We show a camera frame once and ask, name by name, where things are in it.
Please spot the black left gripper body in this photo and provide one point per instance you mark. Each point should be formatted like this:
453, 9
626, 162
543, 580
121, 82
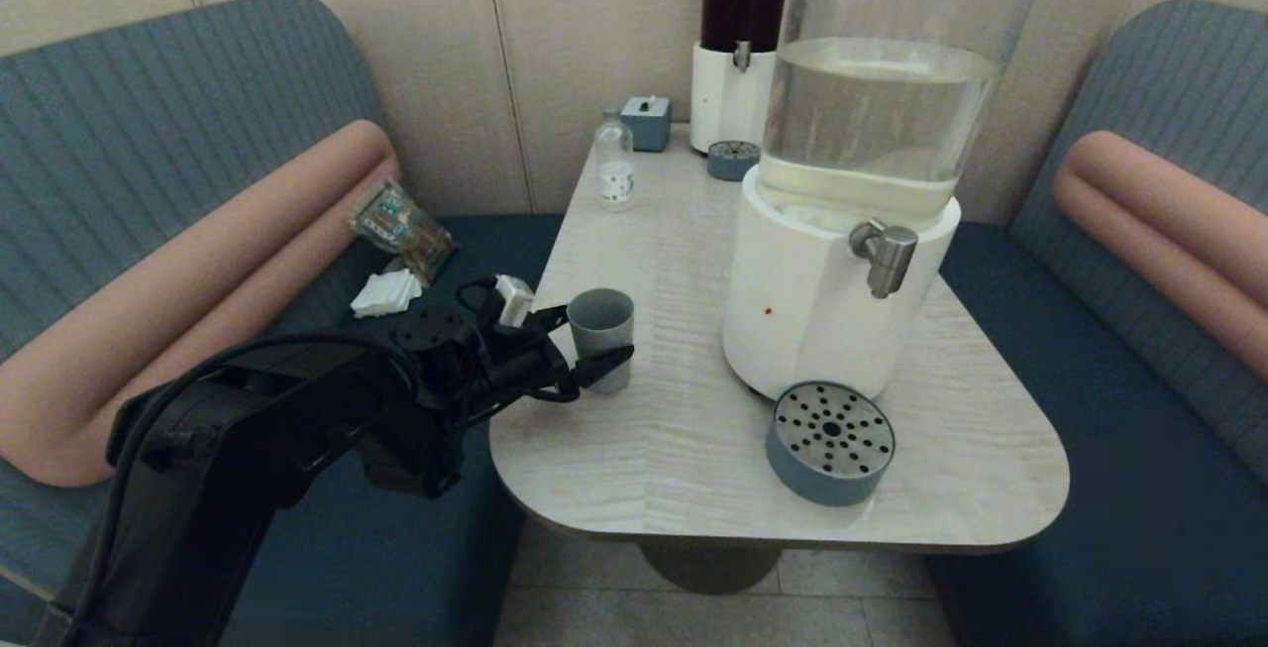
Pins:
515, 370

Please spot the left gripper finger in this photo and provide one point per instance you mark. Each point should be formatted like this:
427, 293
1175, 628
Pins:
599, 368
550, 319

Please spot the grey plastic cup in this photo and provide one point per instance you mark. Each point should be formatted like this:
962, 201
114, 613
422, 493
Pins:
604, 320

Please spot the clear water dispenser white base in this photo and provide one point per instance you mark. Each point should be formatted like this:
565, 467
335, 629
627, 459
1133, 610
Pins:
812, 310

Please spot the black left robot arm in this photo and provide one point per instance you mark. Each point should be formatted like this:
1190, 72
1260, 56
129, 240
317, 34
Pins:
248, 429

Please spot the white folded napkins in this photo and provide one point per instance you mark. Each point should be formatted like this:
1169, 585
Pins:
386, 295

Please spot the small clear glass bottle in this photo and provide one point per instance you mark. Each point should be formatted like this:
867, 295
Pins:
615, 181

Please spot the clear snack packet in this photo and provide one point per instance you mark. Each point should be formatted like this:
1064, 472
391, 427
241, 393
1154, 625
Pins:
401, 229

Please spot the blue-grey tissue box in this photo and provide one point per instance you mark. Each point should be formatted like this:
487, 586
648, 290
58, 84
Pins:
649, 130

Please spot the small blue perforated drip tray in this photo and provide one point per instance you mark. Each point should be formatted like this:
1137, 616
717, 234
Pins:
731, 167

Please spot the large blue perforated drip tray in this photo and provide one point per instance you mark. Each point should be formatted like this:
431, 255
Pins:
822, 477

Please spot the dark drink dispenser white base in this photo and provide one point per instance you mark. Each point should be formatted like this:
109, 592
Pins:
718, 102

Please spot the pink bolster beside snack packet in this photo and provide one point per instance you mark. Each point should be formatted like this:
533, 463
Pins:
198, 300

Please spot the blue sofa with snack packet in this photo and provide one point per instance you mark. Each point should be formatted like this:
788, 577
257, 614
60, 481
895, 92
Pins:
198, 132

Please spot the pink bolster on empty sofa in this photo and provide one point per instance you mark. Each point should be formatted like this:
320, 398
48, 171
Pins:
1169, 221

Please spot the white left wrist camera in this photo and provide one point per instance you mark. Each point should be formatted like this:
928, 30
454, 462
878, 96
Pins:
514, 300

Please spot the beige gold table pedestal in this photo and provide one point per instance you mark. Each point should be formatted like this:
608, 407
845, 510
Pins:
708, 568

